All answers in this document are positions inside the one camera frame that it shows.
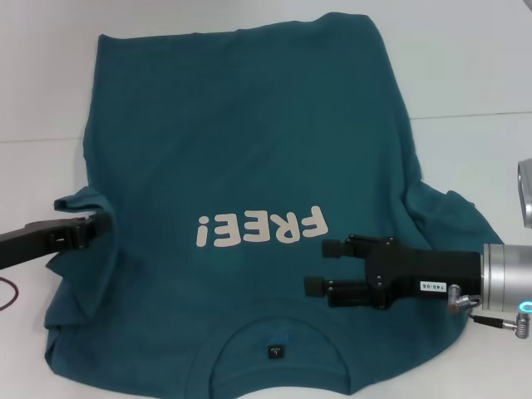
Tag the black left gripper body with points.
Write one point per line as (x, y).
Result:
(41, 239)

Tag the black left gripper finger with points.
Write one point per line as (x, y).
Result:
(100, 224)

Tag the teal FREE print T-shirt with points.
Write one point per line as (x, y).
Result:
(249, 145)

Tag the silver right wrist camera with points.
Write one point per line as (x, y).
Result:
(525, 193)

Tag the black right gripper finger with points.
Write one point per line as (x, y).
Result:
(353, 295)
(332, 249)

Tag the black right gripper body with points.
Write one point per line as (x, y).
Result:
(428, 270)

